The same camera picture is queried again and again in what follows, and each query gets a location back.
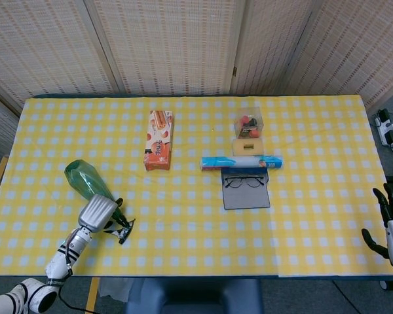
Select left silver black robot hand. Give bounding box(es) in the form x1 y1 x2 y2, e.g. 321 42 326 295
77 194 136 245

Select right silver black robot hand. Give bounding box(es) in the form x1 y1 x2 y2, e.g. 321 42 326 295
361 183 393 273

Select green plastic bottle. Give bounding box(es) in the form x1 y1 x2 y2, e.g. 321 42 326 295
64 159 136 245

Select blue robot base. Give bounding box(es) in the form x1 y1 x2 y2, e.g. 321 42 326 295
125 278 265 314

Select orange snack box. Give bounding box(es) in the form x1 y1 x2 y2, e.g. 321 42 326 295
144 110 174 172

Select yellow checkered tablecloth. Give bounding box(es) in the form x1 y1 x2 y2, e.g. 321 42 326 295
0 94 393 278

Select white power strip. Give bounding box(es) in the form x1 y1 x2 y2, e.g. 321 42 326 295
375 109 393 147

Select blue cling film roll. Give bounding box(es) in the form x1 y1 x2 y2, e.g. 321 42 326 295
200 156 286 171

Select yellow sponge block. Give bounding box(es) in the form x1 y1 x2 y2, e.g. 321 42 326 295
232 138 265 155

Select clear box with toys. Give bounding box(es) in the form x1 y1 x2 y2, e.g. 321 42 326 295
234 106 265 141

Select wooden folding screen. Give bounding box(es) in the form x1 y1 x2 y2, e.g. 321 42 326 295
0 0 393 156

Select black frame eyeglasses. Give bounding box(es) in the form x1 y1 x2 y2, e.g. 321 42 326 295
224 176 265 189

